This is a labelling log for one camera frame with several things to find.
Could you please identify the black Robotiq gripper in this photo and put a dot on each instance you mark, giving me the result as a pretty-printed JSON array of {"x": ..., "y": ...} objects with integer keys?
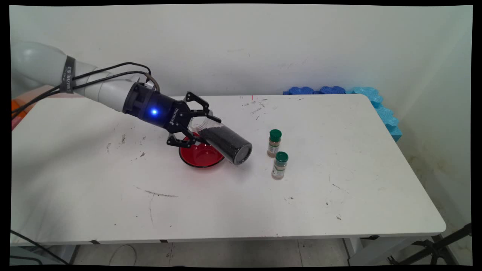
[{"x": 162, "y": 111}]

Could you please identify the clear jar with black granules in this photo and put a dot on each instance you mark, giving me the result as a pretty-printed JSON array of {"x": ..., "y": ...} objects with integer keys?
[{"x": 226, "y": 145}]

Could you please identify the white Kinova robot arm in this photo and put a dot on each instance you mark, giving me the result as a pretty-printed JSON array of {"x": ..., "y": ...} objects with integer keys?
[{"x": 41, "y": 64}]

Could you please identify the red bowl with black rim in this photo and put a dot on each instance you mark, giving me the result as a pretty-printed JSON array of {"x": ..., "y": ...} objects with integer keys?
[{"x": 199, "y": 158}]

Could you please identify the green-capped spice bottle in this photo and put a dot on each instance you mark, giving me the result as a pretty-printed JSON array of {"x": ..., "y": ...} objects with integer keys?
[
  {"x": 275, "y": 141},
  {"x": 279, "y": 165}
]

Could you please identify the orange box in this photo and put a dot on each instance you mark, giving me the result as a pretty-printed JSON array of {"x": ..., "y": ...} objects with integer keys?
[{"x": 17, "y": 109}]

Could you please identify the pink box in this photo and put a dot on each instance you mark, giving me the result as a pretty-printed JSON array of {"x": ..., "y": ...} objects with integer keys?
[{"x": 15, "y": 123}]

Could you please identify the light blue foam mat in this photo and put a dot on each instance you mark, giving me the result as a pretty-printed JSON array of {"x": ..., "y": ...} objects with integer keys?
[{"x": 384, "y": 113}]

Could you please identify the black tripod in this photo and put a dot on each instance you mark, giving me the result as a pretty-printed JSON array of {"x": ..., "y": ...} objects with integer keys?
[{"x": 433, "y": 246}]

